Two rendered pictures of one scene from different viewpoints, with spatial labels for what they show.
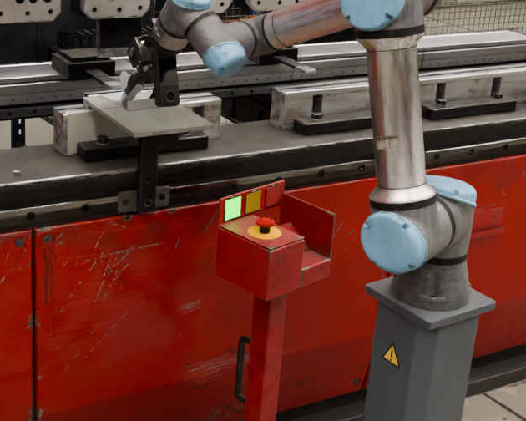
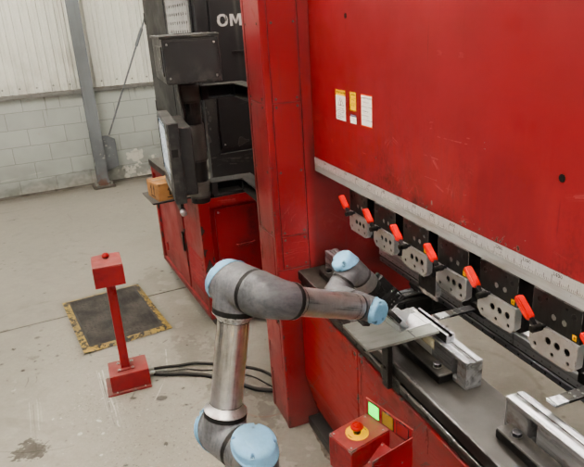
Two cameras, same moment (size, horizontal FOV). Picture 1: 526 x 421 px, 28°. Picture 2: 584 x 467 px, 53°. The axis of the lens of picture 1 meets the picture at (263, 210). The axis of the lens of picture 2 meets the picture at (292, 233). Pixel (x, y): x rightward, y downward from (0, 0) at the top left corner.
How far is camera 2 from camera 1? 2.67 m
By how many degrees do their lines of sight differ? 94
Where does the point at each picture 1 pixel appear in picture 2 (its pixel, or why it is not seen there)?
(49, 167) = not seen: hidden behind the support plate
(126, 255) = (385, 403)
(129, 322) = not seen: hidden behind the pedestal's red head
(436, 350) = not seen: outside the picture
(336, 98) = (549, 438)
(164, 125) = (360, 333)
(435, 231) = (206, 437)
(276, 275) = (334, 454)
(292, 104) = (512, 410)
